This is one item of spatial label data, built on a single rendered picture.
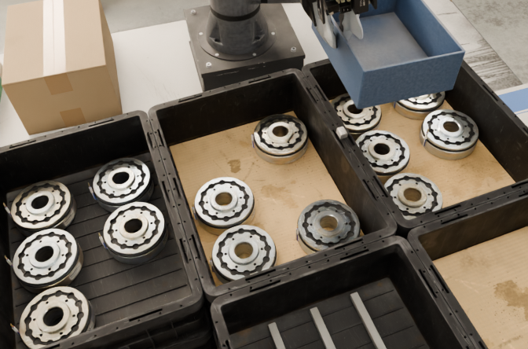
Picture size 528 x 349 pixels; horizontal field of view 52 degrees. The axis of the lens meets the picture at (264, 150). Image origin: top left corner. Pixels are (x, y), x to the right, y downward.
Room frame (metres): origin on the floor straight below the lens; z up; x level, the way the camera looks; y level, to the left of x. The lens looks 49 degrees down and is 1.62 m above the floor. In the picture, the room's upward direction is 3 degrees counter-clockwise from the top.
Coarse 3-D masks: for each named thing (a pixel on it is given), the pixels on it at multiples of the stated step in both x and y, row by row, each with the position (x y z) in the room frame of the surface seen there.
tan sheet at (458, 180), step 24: (384, 120) 0.74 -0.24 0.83; (408, 120) 0.73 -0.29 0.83; (408, 144) 0.67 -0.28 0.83; (480, 144) 0.66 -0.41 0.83; (408, 168) 0.61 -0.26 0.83; (432, 168) 0.61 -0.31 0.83; (456, 168) 0.61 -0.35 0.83; (480, 168) 0.60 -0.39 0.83; (456, 192) 0.56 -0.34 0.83; (480, 192) 0.55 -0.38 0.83
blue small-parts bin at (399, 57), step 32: (384, 0) 0.75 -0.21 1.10; (416, 0) 0.70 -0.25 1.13; (384, 32) 0.70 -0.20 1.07; (416, 32) 0.68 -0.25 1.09; (448, 32) 0.61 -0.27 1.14; (352, 64) 0.57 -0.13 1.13; (384, 64) 0.62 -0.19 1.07; (416, 64) 0.55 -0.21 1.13; (448, 64) 0.56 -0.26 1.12; (352, 96) 0.56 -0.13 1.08; (384, 96) 0.54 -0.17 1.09; (416, 96) 0.56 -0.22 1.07
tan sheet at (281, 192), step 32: (192, 160) 0.66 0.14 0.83; (224, 160) 0.66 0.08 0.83; (256, 160) 0.65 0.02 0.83; (320, 160) 0.64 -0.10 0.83; (192, 192) 0.59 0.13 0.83; (256, 192) 0.58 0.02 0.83; (288, 192) 0.58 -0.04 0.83; (320, 192) 0.57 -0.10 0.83; (256, 224) 0.51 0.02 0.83; (288, 224) 0.51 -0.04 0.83; (288, 256) 0.45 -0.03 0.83
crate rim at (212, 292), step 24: (288, 72) 0.78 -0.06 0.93; (192, 96) 0.73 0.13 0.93; (216, 96) 0.73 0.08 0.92; (312, 96) 0.72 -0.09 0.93; (336, 144) 0.60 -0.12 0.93; (168, 168) 0.56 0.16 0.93; (360, 168) 0.54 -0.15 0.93; (384, 216) 0.45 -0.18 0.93; (192, 240) 0.43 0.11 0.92; (360, 240) 0.41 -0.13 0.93; (288, 264) 0.38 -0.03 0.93; (216, 288) 0.34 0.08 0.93
